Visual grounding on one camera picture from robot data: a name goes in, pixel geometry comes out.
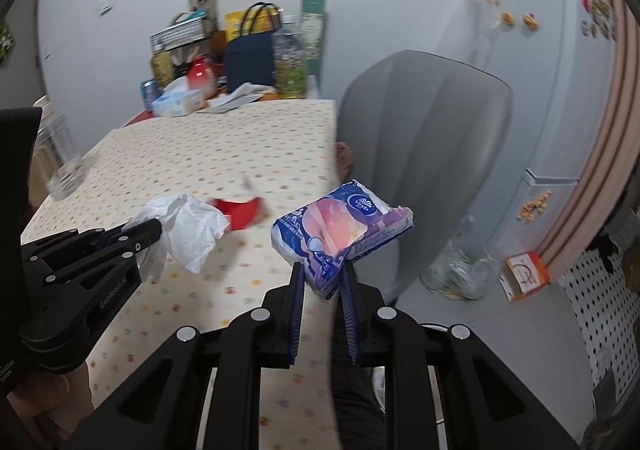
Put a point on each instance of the navy lunch bag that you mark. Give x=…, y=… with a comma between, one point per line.
x=248, y=58

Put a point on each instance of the glass jar with pickles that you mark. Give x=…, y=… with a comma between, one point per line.
x=162, y=68

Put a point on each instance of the white tissue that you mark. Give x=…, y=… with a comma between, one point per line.
x=191, y=229

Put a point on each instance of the blue tissue box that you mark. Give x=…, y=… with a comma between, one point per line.
x=178, y=100

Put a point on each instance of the green box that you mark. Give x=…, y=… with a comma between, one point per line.
x=312, y=25

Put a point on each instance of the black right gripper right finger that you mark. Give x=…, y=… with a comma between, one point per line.
x=444, y=387

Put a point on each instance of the person's bare foot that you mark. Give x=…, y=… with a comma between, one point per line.
x=344, y=157

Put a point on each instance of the red white bottle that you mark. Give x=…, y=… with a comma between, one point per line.
x=202, y=78

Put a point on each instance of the person's left hand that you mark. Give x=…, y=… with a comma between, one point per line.
x=51, y=406

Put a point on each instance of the large clear water jug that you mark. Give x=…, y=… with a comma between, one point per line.
x=56, y=155

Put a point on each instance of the blue pink tissue pack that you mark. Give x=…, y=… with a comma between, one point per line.
x=344, y=225

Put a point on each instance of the blue soda can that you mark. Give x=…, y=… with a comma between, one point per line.
x=149, y=93

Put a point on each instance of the clear plastic trash bag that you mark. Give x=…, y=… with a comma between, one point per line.
x=462, y=270

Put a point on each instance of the floral cream tablecloth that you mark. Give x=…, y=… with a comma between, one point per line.
x=227, y=177

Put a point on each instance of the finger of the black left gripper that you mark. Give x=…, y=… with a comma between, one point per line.
x=136, y=238

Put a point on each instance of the white refrigerator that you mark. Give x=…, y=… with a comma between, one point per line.
x=558, y=58

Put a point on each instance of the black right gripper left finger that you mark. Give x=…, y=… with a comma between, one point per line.
x=201, y=389

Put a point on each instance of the white cloth on table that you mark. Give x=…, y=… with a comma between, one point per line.
x=245, y=94

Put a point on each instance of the red torn packet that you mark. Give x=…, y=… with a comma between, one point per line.
x=241, y=214

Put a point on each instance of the clear bottle with yellow liquid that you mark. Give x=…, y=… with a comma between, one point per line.
x=289, y=60

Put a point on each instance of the yellow snack bag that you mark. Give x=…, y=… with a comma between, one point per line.
x=237, y=25

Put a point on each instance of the grey padded chair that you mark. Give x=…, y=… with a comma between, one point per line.
x=426, y=131

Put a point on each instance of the orange white cardboard box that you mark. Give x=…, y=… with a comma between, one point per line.
x=523, y=275

